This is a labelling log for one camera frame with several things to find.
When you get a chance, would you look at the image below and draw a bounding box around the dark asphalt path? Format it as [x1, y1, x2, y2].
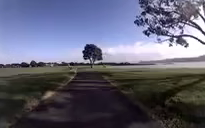
[10, 71, 164, 128]

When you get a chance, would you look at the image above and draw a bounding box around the round dark tree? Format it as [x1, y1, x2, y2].
[81, 43, 104, 69]

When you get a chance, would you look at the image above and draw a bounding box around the large overhanging tree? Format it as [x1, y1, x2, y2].
[133, 0, 205, 52]

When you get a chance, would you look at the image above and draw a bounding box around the distant row of trees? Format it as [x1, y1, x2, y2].
[0, 60, 156, 69]

